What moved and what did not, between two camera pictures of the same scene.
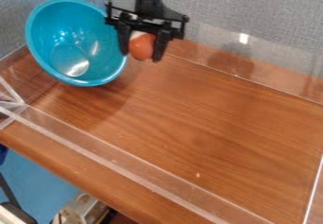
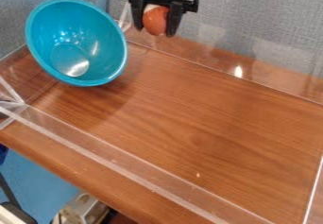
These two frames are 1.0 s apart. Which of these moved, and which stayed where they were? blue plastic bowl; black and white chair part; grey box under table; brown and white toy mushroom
Moved: brown and white toy mushroom
Stayed: black and white chair part; grey box under table; blue plastic bowl
